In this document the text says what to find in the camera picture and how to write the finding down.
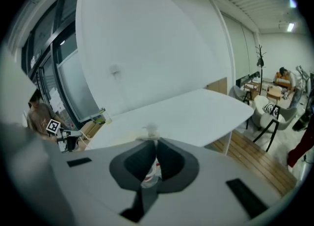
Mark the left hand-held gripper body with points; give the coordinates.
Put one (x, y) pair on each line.
(53, 127)

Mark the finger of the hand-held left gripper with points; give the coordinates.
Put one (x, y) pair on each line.
(76, 134)

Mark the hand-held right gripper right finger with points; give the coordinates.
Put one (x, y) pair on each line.
(181, 168)

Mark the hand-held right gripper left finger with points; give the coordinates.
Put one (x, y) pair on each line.
(130, 168)

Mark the person's left forearm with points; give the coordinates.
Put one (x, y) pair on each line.
(50, 138)

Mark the clear water jug red cap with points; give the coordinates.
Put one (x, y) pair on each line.
(152, 174)

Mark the frosted glass panel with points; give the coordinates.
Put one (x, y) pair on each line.
(76, 85)

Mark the white table leg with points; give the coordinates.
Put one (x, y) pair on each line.
(228, 144)

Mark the wooden slatted platform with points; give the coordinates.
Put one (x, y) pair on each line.
(257, 161)

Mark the grey chair black legs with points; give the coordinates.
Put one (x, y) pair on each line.
(241, 93)

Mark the striped cushion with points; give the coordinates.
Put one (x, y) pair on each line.
(269, 108)

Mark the small wooden rack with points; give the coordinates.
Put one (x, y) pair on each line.
(251, 86)

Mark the white armchair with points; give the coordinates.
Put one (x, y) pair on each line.
(284, 117)

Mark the wooden coffee table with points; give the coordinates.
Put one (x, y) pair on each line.
(273, 93)

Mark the black coat rack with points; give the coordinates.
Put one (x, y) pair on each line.
(261, 60)

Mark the ceiling light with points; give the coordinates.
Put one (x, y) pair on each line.
(290, 27)

